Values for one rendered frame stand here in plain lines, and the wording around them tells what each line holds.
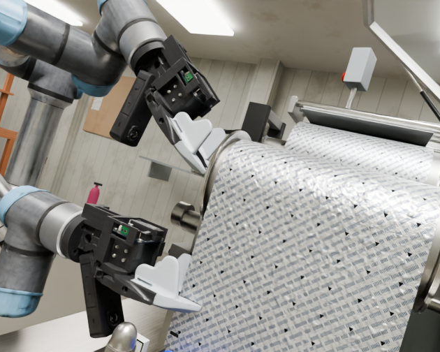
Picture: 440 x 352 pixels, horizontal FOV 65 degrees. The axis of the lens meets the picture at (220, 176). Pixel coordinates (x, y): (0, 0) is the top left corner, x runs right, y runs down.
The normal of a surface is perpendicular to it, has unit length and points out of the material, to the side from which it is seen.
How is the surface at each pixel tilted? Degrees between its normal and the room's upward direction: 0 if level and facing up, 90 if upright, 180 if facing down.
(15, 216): 90
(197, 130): 90
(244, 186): 88
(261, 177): 74
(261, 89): 90
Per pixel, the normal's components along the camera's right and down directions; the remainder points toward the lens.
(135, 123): 0.81, 0.42
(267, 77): -0.47, -0.15
